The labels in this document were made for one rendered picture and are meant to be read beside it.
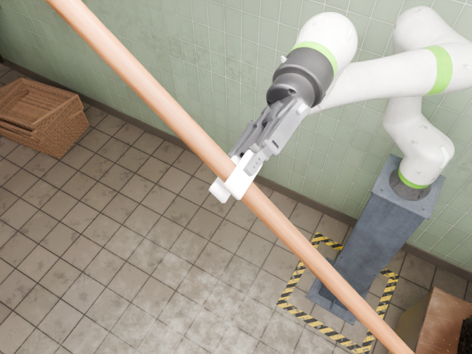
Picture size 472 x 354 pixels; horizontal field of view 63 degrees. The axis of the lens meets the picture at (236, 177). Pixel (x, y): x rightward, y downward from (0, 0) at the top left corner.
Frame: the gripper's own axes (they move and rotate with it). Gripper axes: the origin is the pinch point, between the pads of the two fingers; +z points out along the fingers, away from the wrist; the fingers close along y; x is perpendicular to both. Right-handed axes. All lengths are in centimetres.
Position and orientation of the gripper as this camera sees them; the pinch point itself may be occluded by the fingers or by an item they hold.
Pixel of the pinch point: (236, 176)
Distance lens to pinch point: 54.4
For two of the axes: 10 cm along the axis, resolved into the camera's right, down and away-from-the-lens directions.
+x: -6.6, -6.8, -3.3
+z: -4.9, 7.2, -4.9
